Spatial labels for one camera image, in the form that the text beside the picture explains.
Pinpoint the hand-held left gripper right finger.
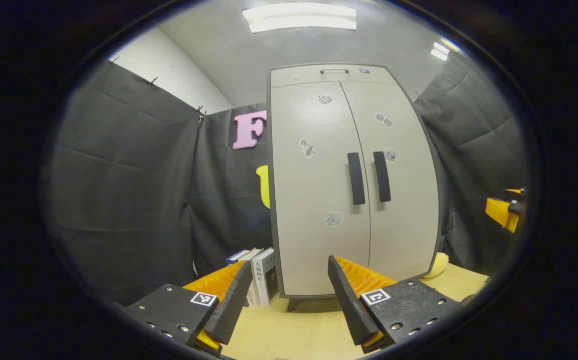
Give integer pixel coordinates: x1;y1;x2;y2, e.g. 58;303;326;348
328;255;469;355

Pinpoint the black backdrop cloth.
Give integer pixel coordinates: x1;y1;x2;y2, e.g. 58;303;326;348
44;52;529;306

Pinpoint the white and black book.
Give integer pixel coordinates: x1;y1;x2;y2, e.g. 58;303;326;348
251;248;280;307

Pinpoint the long ceiling light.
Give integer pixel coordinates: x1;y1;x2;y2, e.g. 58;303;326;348
242;2;357;34

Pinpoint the grey double-door shoe cabinet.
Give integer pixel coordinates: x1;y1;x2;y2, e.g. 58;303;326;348
267;62;443;312

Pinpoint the small ceiling light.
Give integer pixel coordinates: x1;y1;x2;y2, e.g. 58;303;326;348
430;41;450;62

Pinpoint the yellow round sponge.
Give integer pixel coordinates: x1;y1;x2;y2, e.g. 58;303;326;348
421;252;449;279

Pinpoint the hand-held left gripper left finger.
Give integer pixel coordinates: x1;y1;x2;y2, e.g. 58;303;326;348
121;260;254;357

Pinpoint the black door handle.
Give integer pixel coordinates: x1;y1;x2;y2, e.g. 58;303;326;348
347;152;366;206
373;151;392;203

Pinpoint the grey cabinet door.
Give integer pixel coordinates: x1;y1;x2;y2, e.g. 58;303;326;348
270;81;372;297
341;80;440;281

